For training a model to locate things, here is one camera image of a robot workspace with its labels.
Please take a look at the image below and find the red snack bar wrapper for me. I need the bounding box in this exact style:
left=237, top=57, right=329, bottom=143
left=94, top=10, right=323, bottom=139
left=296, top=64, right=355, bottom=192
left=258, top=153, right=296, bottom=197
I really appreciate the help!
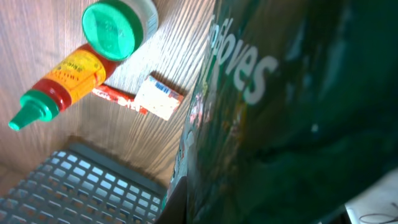
left=91, top=84, right=148, bottom=115

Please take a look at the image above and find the grey plastic shopping basket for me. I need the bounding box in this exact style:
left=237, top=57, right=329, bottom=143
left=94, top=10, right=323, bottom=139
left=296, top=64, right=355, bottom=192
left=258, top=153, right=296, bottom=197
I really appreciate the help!
left=1, top=143, right=167, bottom=224

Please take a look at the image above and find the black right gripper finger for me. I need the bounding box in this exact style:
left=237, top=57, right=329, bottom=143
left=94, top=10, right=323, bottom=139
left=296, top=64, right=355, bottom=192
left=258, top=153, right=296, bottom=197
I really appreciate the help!
left=154, top=176, right=187, bottom=224

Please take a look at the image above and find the red yellow sauce bottle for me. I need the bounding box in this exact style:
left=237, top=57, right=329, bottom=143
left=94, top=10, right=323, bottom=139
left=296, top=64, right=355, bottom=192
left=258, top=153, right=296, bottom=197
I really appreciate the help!
left=8, top=44, right=121, bottom=131

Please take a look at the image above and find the red pink small carton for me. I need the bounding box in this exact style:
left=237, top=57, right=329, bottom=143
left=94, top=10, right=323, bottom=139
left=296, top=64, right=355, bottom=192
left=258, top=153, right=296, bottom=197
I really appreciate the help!
left=134, top=75, right=183, bottom=121

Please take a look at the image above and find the green 3M product pack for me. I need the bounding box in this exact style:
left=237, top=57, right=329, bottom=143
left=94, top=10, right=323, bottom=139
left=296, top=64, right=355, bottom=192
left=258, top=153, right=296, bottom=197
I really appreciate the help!
left=165, top=0, right=397, bottom=223

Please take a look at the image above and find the green lid glass jar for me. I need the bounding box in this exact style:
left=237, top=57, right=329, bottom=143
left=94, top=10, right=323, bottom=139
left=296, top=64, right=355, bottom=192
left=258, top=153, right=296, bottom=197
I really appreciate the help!
left=81, top=0, right=159, bottom=61

